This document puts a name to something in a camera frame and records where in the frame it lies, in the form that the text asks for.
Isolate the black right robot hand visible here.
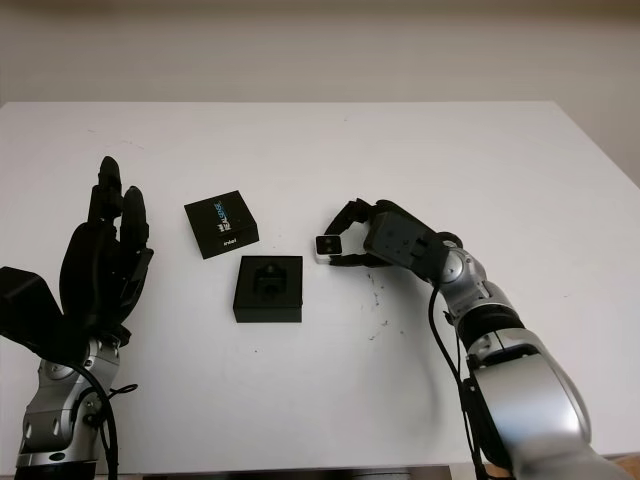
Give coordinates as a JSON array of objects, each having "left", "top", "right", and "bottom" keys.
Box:
[{"left": 319, "top": 198, "right": 436, "bottom": 269}]

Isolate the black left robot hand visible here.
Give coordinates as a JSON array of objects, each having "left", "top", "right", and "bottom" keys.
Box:
[{"left": 58, "top": 155, "right": 155, "bottom": 342}]

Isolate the small silver RealSense camera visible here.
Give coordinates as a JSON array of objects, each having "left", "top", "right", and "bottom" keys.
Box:
[{"left": 313, "top": 233, "right": 346, "bottom": 265}]

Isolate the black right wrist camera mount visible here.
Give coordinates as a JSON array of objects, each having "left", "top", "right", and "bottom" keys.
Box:
[{"left": 363, "top": 209, "right": 445, "bottom": 281}]

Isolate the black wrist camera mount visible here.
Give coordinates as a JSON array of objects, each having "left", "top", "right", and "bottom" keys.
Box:
[
  {"left": 363, "top": 209, "right": 445, "bottom": 281},
  {"left": 0, "top": 266, "right": 70, "bottom": 360}
]

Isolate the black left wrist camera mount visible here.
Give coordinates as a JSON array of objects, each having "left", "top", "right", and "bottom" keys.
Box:
[{"left": 0, "top": 266, "right": 70, "bottom": 360}]

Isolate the black camera box base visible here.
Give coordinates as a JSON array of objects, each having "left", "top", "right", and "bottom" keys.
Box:
[{"left": 232, "top": 254, "right": 305, "bottom": 325}]

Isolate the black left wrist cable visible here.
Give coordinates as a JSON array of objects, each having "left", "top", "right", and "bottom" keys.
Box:
[{"left": 69, "top": 363, "right": 139, "bottom": 480}]

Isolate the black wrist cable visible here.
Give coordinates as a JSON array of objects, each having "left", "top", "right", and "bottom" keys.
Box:
[
  {"left": 69, "top": 363, "right": 139, "bottom": 480},
  {"left": 428, "top": 283, "right": 494, "bottom": 480}
]

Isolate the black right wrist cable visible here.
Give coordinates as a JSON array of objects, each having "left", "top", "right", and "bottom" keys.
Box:
[{"left": 428, "top": 283, "right": 494, "bottom": 480}]

